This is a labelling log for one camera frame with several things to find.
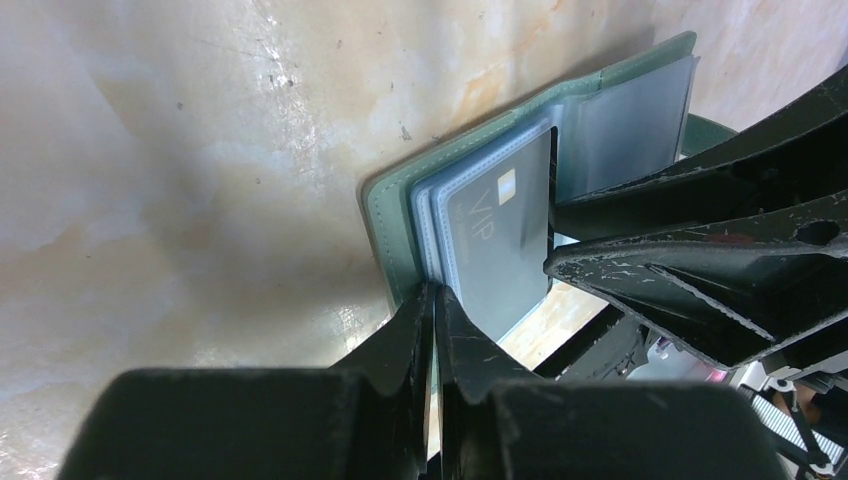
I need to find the sage green card holder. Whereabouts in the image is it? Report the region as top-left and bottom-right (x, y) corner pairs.
(362, 31), (729, 340)

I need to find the grey vip credit card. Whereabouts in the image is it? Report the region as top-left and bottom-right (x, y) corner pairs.
(432, 127), (553, 340)

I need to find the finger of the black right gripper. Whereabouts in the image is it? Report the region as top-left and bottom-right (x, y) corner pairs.
(544, 192), (847, 368)
(554, 69), (847, 241)

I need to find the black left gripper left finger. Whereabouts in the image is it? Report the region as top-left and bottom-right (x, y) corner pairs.
(59, 284), (437, 479)

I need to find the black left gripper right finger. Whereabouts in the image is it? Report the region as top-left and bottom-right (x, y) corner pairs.
(435, 286), (785, 479)

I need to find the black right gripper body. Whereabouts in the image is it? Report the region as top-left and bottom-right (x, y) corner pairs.
(533, 304), (848, 399)

